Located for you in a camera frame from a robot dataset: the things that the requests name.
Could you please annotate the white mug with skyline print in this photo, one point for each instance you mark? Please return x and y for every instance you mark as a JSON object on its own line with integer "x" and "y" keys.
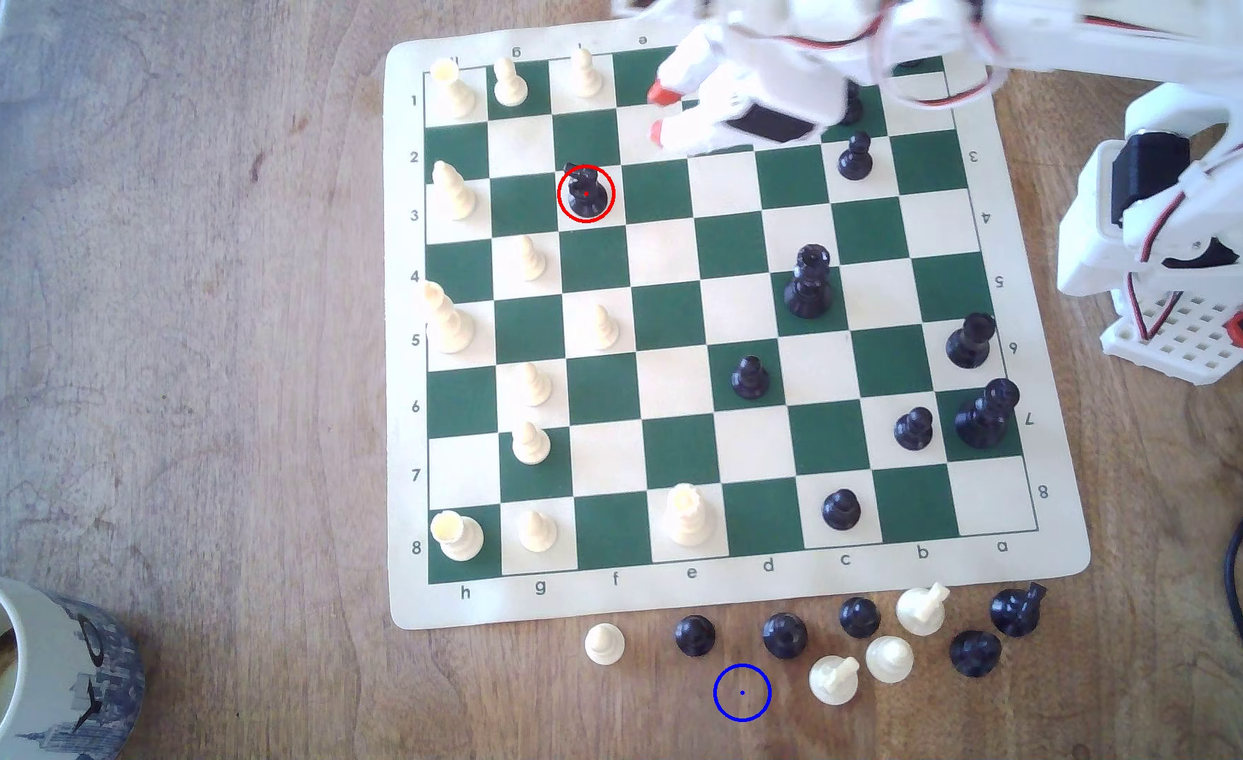
{"x": 72, "y": 676}

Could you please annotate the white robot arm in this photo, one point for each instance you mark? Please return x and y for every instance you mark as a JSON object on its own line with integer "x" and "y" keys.
{"x": 1107, "y": 42}

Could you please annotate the white bishop chess piece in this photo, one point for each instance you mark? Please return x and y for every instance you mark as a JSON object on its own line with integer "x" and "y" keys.
{"x": 456, "y": 195}

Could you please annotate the white queen chess piece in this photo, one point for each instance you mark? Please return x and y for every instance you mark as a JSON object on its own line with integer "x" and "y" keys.
{"x": 690, "y": 519}

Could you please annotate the white pawn chess piece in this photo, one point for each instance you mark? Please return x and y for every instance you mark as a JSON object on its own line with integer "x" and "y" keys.
{"x": 538, "y": 534}
{"x": 604, "y": 331}
{"x": 584, "y": 76}
{"x": 529, "y": 448}
{"x": 888, "y": 660}
{"x": 529, "y": 262}
{"x": 604, "y": 645}
{"x": 536, "y": 388}
{"x": 510, "y": 87}

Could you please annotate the white knight chess piece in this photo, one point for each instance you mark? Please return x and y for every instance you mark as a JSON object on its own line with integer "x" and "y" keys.
{"x": 832, "y": 682}
{"x": 920, "y": 612}

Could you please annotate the white rook chess piece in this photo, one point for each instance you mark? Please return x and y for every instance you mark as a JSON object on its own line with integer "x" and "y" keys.
{"x": 457, "y": 95}
{"x": 460, "y": 538}

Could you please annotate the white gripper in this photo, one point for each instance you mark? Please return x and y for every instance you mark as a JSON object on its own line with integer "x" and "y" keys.
{"x": 734, "y": 105}

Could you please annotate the black bishop chess piece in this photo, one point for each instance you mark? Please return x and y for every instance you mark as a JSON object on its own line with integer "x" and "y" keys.
{"x": 967, "y": 345}

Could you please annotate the black queen chess piece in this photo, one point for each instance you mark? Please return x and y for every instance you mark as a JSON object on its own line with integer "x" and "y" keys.
{"x": 809, "y": 290}

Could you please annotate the green white chess mat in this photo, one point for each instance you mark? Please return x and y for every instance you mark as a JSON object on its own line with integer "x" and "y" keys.
{"x": 663, "y": 253}

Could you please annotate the black camera circuit board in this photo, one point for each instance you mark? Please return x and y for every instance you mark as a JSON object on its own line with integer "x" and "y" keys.
{"x": 774, "y": 124}

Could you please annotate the black knight chess piece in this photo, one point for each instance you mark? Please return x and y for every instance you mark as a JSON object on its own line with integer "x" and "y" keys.
{"x": 586, "y": 195}
{"x": 1015, "y": 612}

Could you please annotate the white perforated base plate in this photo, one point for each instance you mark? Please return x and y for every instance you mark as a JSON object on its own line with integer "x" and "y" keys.
{"x": 1180, "y": 343}

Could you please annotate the black pawn chess piece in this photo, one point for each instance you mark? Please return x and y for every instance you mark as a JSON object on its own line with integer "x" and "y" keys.
{"x": 860, "y": 618}
{"x": 694, "y": 635}
{"x": 785, "y": 637}
{"x": 842, "y": 511}
{"x": 750, "y": 380}
{"x": 975, "y": 654}
{"x": 852, "y": 109}
{"x": 913, "y": 431}
{"x": 855, "y": 160}

